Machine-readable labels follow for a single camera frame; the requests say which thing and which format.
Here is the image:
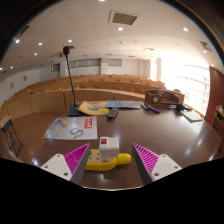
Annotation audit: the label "white printed paper sheet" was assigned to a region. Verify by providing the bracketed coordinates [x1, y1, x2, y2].
[41, 115, 98, 141]

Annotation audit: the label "black desk device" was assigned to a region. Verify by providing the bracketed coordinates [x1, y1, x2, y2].
[175, 103, 193, 113]

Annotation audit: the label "black gooseneck desk microphone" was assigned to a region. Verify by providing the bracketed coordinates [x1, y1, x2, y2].
[62, 45, 85, 118]

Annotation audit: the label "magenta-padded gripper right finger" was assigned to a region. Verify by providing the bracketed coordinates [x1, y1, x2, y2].
[131, 142, 183, 186]

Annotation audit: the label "folding stand with wooden top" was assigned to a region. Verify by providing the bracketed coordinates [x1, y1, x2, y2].
[0, 115, 24, 158]

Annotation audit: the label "rows of wooden auditorium seats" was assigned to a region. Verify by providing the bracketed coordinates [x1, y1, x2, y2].
[0, 73, 184, 121]

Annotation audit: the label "bright window wall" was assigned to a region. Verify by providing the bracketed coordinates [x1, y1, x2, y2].
[159, 63, 211, 116]

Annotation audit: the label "recessed ceiling lights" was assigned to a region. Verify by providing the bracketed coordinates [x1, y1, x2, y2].
[3, 25, 218, 69]

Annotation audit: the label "small ceiling vent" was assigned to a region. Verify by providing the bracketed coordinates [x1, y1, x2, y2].
[199, 40, 213, 52]

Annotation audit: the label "wooden desk organizer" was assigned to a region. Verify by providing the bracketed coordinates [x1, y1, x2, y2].
[144, 88, 185, 106]

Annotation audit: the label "white charger with red button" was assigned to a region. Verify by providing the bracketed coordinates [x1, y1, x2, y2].
[98, 136, 120, 163]

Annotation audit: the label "black remote control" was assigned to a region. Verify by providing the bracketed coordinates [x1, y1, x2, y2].
[105, 107, 120, 120]

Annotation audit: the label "wooden shelf unit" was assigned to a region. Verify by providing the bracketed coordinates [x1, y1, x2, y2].
[211, 105, 224, 141]

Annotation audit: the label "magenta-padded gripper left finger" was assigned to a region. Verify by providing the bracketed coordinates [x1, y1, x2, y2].
[39, 142, 92, 186]

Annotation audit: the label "large square ceiling vent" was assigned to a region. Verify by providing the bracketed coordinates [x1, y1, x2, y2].
[108, 10, 141, 26]

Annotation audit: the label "blue booklet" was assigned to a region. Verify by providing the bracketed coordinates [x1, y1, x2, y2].
[105, 99, 143, 110]

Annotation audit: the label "white notebook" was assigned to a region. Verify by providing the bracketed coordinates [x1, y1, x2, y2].
[180, 110, 204, 123]

